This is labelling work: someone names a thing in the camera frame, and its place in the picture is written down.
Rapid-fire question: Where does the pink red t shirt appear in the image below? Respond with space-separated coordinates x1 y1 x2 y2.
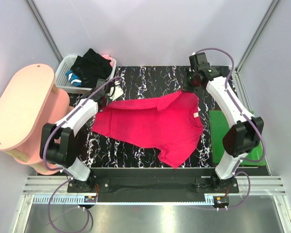
92 90 204 168

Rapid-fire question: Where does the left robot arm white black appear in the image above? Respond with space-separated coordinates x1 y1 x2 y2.
40 77 121 192

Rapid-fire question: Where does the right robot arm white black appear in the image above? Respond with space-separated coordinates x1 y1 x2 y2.
183 49 264 193

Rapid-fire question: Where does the black t shirt in basket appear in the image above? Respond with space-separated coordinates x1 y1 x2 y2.
70 49 113 88

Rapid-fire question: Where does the blue white garment in basket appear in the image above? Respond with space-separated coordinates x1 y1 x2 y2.
65 70 82 87

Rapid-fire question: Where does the light pink garment in basket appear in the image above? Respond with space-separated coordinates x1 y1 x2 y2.
102 54 113 67

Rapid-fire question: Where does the white plastic laundry basket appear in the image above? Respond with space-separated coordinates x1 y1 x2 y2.
55 52 116 94

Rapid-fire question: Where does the green cutting mat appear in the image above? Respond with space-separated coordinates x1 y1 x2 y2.
210 110 266 166

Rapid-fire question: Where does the black marble pattern mat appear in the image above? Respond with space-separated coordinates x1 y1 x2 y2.
77 66 220 168

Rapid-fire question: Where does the pink three tier shelf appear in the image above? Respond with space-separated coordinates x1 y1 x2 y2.
0 64 73 175

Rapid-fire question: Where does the left small controller board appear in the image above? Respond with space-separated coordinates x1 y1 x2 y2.
84 195 97 203

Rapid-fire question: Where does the small controller board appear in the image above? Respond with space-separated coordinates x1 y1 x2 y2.
214 196 229 205
84 195 97 203

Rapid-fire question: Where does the right small controller board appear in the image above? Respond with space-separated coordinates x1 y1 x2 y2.
214 196 229 205

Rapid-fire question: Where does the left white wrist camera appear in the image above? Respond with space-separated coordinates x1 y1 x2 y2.
108 81 124 101

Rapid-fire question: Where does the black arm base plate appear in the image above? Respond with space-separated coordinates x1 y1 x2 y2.
66 166 270 203

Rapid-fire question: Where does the right aluminium frame post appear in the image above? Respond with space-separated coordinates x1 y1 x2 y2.
235 0 281 73

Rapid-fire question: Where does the aluminium frame post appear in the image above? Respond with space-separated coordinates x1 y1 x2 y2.
25 0 63 63
235 0 281 73

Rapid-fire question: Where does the aluminium rail front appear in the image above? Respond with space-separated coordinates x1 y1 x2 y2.
23 175 286 196

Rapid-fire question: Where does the left aluminium frame post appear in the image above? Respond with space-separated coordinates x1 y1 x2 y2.
25 0 63 63

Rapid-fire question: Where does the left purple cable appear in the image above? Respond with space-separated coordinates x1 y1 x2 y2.
42 76 124 230

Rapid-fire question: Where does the white slotted cable duct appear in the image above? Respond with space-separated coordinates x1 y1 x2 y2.
33 195 214 205

